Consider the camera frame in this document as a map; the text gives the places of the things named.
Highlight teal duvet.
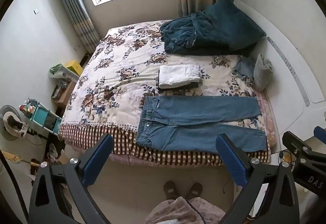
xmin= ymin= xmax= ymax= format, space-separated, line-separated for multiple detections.
xmin=160 ymin=11 xmax=231 ymax=55

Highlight standing fan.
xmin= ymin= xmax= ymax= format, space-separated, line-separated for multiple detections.
xmin=0 ymin=105 xmax=29 ymax=141

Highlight wooden nightstand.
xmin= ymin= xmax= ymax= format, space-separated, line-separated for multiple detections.
xmin=52 ymin=79 xmax=77 ymax=110

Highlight yellow box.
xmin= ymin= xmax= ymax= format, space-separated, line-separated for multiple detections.
xmin=64 ymin=60 xmax=84 ymax=76

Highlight folded dark pants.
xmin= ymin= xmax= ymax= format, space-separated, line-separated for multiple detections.
xmin=157 ymin=81 xmax=202 ymax=91

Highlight person's dark shoe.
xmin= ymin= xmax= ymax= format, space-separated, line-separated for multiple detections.
xmin=187 ymin=182 xmax=203 ymax=199
xmin=163 ymin=181 xmax=180 ymax=200

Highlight person's pink pajama legs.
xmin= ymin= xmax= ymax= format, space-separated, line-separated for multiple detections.
xmin=142 ymin=196 xmax=228 ymax=224

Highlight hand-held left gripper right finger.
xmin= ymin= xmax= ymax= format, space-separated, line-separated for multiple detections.
xmin=215 ymin=134 xmax=301 ymax=224

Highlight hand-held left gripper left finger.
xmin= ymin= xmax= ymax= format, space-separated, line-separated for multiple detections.
xmin=29 ymin=134 xmax=114 ymax=224

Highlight black cable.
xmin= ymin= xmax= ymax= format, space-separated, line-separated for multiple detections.
xmin=0 ymin=149 xmax=29 ymax=224

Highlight small folded denim garment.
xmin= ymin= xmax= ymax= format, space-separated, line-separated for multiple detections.
xmin=234 ymin=57 xmax=256 ymax=80

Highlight folded white pants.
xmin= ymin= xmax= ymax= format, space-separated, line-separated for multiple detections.
xmin=158 ymin=64 xmax=202 ymax=88

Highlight teal pillow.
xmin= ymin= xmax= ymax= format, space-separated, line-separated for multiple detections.
xmin=204 ymin=0 xmax=267 ymax=52

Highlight teal storage cart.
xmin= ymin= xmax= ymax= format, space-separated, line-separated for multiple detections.
xmin=20 ymin=98 xmax=63 ymax=136

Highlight blue denim pants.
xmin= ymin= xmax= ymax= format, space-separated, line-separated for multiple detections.
xmin=136 ymin=95 xmax=268 ymax=154

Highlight white slippers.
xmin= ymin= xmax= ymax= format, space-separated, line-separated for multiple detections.
xmin=48 ymin=143 xmax=66 ymax=161

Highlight pink bed sheet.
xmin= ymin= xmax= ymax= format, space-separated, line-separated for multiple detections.
xmin=255 ymin=90 xmax=277 ymax=156

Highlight plastic bag with green items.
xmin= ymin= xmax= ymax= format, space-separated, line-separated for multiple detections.
xmin=49 ymin=63 xmax=80 ymax=82

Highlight white bed headboard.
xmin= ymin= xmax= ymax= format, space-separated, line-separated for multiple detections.
xmin=233 ymin=0 xmax=326 ymax=154

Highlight folded grey cloth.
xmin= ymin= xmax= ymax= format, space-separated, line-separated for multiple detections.
xmin=253 ymin=53 xmax=273 ymax=92

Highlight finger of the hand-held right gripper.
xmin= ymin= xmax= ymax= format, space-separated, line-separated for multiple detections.
xmin=313 ymin=126 xmax=326 ymax=144
xmin=282 ymin=131 xmax=313 ymax=160

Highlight floral checkered blanket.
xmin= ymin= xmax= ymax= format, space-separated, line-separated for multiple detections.
xmin=58 ymin=20 xmax=272 ymax=166

